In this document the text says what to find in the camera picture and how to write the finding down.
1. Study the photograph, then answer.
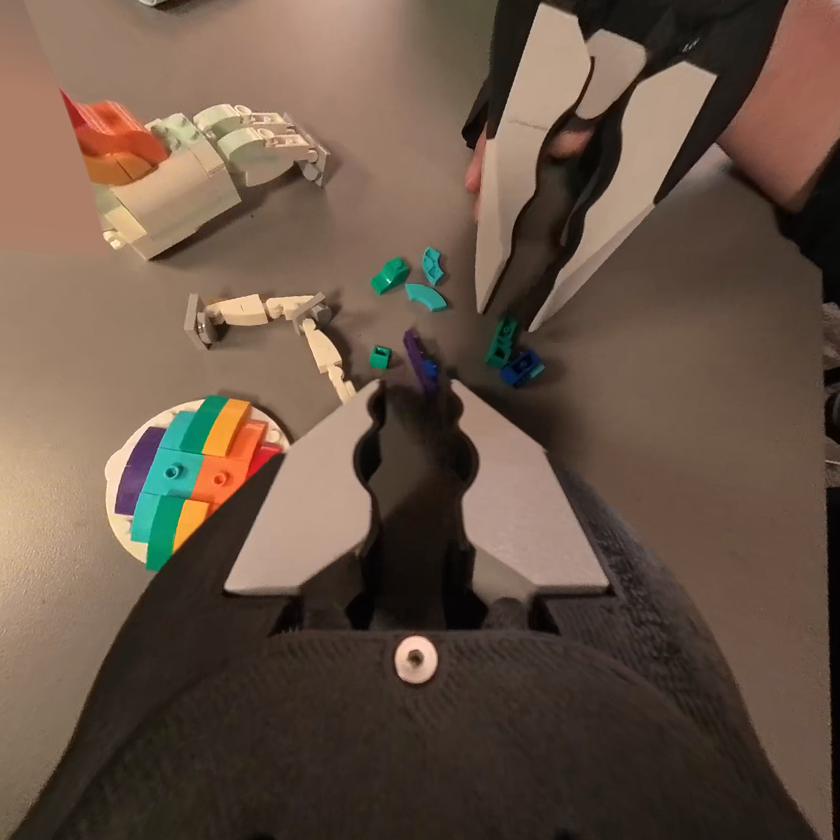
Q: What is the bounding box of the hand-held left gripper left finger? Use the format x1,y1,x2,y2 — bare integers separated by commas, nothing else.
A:
223,378,389,599

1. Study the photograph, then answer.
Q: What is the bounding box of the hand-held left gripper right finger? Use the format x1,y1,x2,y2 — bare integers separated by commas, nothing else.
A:
449,378,609,602

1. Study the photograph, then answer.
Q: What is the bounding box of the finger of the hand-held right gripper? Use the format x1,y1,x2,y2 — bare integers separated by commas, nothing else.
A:
527,29,719,333
472,0,595,316

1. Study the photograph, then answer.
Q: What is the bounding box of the blue lego brick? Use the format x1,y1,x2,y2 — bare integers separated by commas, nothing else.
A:
500,348,546,389

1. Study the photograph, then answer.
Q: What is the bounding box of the teal lego brick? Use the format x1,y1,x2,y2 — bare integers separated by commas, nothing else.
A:
485,315,521,368

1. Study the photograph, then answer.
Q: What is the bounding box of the purple lego plate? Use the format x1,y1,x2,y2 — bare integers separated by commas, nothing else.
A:
402,327,440,395

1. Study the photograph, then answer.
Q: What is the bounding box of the white lego leg assembly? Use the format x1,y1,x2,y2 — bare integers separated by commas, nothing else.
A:
184,291,359,405

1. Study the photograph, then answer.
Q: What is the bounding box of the white lego unicorn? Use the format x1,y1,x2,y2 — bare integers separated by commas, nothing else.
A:
60,88,333,262

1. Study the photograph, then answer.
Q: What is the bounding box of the person's right forearm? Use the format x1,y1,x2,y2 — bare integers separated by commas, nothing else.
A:
715,0,840,212

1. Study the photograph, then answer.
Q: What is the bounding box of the rainbow lego disc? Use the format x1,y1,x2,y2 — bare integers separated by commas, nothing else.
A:
104,395,291,573

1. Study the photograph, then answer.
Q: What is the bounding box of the green lego slope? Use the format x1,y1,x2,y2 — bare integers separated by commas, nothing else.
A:
370,257,412,295

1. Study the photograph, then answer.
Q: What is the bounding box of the person's right hand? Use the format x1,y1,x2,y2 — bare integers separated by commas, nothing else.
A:
465,126,491,222

